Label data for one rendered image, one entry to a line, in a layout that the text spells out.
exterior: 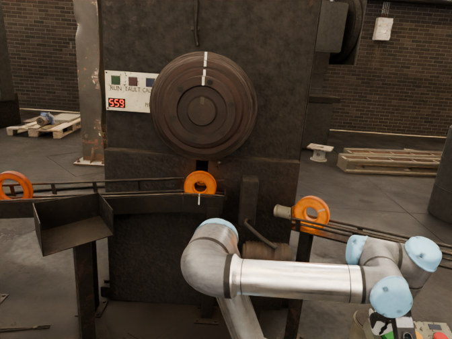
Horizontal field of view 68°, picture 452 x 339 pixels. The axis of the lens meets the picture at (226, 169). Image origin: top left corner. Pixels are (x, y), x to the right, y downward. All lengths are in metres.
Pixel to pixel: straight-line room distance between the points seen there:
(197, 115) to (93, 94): 3.01
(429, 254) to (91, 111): 3.96
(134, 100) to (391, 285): 1.33
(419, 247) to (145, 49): 1.33
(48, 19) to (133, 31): 6.84
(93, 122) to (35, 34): 4.49
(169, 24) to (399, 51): 7.10
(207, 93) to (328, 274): 0.91
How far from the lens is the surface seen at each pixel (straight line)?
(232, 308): 0.95
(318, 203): 1.51
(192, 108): 1.41
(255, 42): 1.64
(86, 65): 4.33
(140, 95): 1.67
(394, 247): 0.89
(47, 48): 8.50
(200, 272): 0.76
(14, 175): 1.88
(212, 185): 1.61
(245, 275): 0.74
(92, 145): 4.46
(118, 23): 1.71
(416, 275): 0.91
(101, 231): 1.52
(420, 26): 8.58
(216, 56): 1.48
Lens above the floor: 1.32
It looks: 18 degrees down
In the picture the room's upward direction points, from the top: 4 degrees clockwise
